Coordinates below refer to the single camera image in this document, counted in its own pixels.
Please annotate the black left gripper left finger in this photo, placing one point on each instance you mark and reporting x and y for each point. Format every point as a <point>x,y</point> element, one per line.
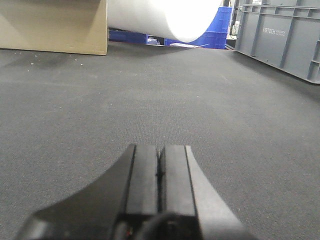
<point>126,194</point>

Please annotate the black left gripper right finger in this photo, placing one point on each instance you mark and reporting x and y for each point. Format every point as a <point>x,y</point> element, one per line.
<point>187,192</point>

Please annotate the blue plastic bin stack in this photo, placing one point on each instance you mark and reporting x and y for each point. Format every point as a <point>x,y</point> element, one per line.
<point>213,37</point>

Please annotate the white foam roll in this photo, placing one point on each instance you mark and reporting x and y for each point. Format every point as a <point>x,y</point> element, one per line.
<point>181,19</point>

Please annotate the gray plastic crate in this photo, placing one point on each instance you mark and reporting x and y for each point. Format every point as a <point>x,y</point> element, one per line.
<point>284,34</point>

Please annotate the large cardboard box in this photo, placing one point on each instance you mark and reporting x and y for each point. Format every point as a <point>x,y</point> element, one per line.
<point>63,26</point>

